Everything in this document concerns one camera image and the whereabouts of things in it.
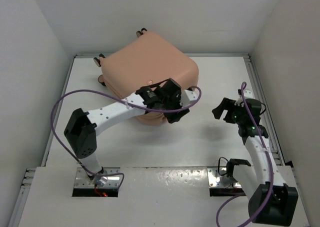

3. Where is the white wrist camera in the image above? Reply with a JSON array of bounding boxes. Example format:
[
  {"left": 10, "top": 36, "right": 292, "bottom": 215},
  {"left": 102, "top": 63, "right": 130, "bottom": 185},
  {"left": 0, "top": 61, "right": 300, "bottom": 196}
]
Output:
[
  {"left": 180, "top": 89, "right": 198, "bottom": 108},
  {"left": 236, "top": 89, "right": 254, "bottom": 105}
]

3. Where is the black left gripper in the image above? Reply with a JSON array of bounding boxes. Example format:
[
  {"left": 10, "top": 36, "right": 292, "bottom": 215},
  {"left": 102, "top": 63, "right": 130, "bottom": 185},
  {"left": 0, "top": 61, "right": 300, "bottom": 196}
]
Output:
[{"left": 160, "top": 90, "right": 189, "bottom": 123}]

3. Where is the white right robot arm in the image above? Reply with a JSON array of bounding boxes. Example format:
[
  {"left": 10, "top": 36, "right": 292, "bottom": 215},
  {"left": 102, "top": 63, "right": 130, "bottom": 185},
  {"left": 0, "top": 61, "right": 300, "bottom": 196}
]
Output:
[{"left": 212, "top": 97, "right": 299, "bottom": 227}]

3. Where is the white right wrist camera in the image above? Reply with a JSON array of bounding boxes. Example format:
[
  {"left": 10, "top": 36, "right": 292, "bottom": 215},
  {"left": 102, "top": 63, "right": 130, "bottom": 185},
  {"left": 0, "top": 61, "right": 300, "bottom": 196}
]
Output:
[{"left": 236, "top": 89, "right": 254, "bottom": 105}]

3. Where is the metal base plate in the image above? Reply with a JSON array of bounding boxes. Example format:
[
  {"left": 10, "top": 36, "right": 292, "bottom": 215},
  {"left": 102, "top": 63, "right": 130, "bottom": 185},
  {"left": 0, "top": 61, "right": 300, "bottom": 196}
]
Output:
[
  {"left": 74, "top": 167, "right": 121, "bottom": 190},
  {"left": 207, "top": 166, "right": 242, "bottom": 189}
]

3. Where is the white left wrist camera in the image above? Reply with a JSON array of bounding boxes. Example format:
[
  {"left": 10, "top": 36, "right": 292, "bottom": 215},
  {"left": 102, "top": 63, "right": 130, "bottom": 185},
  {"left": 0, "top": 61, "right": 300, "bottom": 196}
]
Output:
[{"left": 180, "top": 89, "right": 198, "bottom": 108}]

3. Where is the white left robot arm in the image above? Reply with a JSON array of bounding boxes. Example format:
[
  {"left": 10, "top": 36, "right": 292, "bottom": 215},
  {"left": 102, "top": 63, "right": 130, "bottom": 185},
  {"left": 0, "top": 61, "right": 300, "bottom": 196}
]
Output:
[{"left": 64, "top": 78, "right": 197, "bottom": 179}]

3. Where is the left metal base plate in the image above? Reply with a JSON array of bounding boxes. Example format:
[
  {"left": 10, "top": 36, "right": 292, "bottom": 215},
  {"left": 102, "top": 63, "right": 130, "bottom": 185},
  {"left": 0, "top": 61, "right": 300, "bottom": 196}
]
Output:
[{"left": 74, "top": 167, "right": 121, "bottom": 190}]

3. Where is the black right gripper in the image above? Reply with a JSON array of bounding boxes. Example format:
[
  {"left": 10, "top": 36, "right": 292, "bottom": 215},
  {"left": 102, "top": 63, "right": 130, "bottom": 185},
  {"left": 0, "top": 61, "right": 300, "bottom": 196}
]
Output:
[{"left": 212, "top": 97, "right": 245, "bottom": 125}]

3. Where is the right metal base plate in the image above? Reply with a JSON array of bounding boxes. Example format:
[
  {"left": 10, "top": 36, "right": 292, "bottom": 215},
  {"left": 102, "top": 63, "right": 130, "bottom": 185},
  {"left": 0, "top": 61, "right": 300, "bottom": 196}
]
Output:
[{"left": 207, "top": 166, "right": 242, "bottom": 189}]

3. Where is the pink suitcase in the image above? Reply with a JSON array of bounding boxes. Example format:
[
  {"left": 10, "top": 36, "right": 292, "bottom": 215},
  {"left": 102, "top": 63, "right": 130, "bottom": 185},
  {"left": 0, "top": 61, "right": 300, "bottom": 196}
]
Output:
[{"left": 94, "top": 28, "right": 199, "bottom": 125}]

